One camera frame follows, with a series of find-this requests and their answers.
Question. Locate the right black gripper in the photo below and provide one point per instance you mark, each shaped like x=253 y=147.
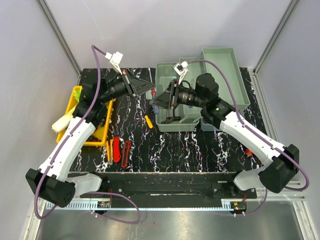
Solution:
x=163 y=100

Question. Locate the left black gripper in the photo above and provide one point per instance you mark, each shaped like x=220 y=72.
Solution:
x=141 y=86

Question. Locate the black claw hammer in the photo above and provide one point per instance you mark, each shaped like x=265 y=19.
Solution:
x=171 y=118

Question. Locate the yellow handled screwdriver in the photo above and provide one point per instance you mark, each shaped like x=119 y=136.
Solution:
x=148 y=121

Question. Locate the red utility knife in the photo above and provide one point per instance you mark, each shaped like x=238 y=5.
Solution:
x=116 y=149

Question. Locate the clear grey plastic toolbox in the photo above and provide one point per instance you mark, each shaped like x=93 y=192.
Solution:
x=222 y=64

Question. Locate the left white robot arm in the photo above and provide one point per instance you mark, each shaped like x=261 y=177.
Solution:
x=50 y=181

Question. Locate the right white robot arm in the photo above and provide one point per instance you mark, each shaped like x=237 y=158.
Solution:
x=279 y=162

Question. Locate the dark blue grape bunch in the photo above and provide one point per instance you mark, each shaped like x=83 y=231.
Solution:
x=103 y=118

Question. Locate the green lettuce leaf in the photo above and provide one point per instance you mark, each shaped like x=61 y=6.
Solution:
x=77 y=94

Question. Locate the dark red grape bunch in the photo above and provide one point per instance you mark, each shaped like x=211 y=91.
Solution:
x=97 y=135

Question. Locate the yellow plastic tray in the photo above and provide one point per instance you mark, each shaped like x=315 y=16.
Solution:
x=73 y=103

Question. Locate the white green leek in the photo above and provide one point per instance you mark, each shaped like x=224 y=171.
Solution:
x=63 y=121

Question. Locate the red cherry bunch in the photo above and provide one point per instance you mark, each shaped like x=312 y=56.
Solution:
x=248 y=152

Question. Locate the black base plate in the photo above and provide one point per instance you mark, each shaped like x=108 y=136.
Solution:
x=175 y=190

